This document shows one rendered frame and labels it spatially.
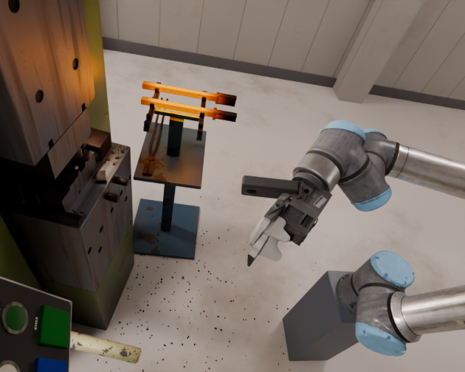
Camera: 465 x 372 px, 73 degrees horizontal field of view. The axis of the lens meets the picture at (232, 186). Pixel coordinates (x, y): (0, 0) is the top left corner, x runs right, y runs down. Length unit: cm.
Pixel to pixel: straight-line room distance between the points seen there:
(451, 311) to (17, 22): 119
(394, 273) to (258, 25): 289
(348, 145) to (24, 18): 65
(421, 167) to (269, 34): 295
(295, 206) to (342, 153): 16
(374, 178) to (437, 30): 365
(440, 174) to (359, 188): 23
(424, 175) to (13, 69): 90
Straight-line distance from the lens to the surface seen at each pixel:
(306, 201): 64
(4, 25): 69
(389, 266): 127
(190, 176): 147
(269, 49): 374
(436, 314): 111
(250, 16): 358
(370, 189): 76
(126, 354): 114
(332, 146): 68
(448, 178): 92
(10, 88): 72
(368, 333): 117
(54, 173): 92
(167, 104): 140
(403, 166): 88
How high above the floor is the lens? 175
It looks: 47 degrees down
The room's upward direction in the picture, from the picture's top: 18 degrees clockwise
